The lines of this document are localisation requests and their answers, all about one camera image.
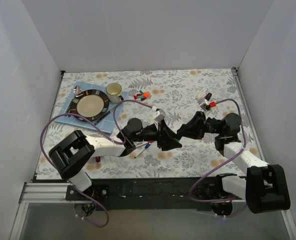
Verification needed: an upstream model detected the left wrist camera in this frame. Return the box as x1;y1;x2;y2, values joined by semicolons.
153;109;165;128

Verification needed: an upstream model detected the aluminium frame rail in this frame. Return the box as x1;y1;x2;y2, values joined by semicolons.
10;178;296;240

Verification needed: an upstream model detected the black rimmed dinner plate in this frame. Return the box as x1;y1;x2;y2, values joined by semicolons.
70;89;110;121

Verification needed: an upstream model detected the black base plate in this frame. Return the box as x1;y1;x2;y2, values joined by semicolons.
65;178;245;212

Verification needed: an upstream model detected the cream enamel mug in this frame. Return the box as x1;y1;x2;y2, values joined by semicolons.
106;83;124;104

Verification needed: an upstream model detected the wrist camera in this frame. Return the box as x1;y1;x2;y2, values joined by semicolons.
198;98;216;112
153;109;165;128

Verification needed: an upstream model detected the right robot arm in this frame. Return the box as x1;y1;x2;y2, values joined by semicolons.
177;111;291;214

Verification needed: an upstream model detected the blue capped white pen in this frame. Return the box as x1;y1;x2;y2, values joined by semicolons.
135;147;148;158

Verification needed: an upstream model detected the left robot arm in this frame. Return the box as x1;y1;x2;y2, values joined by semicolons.
49;118;182;200

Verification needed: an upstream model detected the orange capped black highlighter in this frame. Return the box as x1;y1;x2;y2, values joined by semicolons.
206;93;212;100

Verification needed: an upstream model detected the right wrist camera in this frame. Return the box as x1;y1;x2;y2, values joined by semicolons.
198;98;216;112

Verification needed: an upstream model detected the orange highlighter cap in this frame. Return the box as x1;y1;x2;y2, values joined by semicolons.
143;92;149;98

